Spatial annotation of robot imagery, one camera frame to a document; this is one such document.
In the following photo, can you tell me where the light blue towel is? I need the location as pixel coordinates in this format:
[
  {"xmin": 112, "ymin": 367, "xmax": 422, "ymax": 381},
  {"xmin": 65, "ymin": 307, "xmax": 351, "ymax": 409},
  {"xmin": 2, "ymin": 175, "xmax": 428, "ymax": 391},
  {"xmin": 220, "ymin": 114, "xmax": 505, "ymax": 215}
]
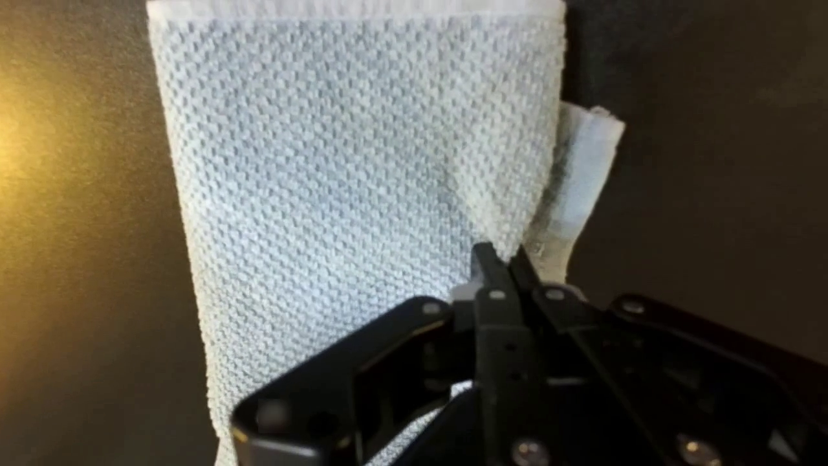
[{"xmin": 146, "ymin": 0, "xmax": 564, "ymax": 430}]

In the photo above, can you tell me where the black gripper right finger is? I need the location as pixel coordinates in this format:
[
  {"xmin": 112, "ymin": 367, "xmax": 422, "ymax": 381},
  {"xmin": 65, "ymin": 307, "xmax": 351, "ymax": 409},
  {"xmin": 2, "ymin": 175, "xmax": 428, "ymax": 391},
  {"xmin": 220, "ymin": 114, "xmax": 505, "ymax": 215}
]
[{"xmin": 506, "ymin": 255, "xmax": 828, "ymax": 466}]

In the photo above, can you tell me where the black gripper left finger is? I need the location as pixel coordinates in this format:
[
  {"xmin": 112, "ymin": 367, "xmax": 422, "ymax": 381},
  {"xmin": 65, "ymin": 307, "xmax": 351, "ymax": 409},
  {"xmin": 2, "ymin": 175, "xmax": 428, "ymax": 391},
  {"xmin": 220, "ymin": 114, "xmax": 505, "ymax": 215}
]
[{"xmin": 229, "ymin": 242, "xmax": 506, "ymax": 466}]

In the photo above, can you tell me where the white towel tag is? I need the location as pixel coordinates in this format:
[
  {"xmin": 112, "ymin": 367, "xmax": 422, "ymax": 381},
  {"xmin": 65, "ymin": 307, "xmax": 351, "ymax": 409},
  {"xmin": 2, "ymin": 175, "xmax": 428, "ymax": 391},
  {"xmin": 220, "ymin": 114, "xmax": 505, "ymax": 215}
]
[{"xmin": 522, "ymin": 103, "xmax": 626, "ymax": 281}]

